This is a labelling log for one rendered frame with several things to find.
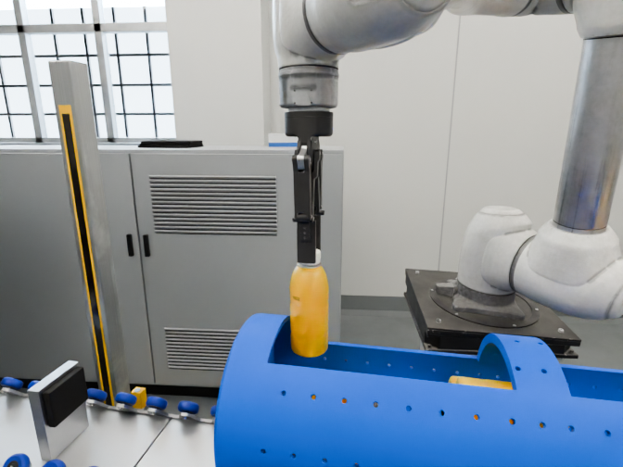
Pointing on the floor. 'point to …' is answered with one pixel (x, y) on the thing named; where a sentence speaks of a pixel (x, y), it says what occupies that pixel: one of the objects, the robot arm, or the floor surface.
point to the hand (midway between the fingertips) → (309, 238)
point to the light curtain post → (90, 222)
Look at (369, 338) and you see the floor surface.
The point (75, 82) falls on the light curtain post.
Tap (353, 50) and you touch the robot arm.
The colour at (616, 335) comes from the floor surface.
